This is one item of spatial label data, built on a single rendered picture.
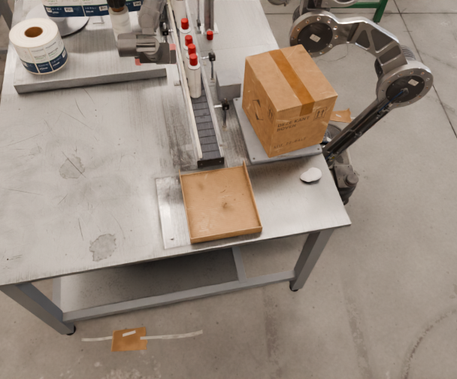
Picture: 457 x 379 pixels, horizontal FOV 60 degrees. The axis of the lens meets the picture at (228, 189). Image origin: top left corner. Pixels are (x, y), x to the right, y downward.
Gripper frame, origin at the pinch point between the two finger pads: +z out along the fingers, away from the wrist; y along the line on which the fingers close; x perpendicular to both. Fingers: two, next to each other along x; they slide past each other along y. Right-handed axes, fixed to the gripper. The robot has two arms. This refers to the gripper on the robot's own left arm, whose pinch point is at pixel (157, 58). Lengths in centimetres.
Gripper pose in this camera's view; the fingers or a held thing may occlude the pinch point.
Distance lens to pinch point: 152.3
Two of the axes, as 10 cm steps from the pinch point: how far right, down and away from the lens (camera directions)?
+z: -0.5, -1.1, 9.9
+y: -10.0, 0.5, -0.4
